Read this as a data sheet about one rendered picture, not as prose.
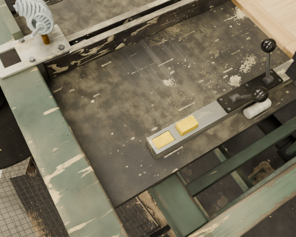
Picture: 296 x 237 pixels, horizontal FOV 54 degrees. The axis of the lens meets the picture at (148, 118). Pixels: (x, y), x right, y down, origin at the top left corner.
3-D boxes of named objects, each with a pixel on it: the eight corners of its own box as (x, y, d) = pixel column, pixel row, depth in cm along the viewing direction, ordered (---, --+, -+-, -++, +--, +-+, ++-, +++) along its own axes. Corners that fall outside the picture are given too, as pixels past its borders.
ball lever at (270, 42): (277, 82, 81) (280, 37, 73) (267, 88, 80) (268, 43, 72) (267, 78, 84) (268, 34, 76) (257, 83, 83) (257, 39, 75)
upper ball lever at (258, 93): (240, 102, 80) (274, 97, 67) (229, 108, 79) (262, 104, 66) (234, 89, 80) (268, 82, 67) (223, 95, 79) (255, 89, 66)
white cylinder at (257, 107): (248, 121, 81) (269, 108, 83) (252, 115, 78) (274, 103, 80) (241, 113, 82) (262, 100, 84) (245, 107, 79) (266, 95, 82)
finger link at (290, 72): (309, 62, 67) (307, 63, 67) (295, 80, 73) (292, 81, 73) (300, 53, 68) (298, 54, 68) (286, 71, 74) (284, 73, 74)
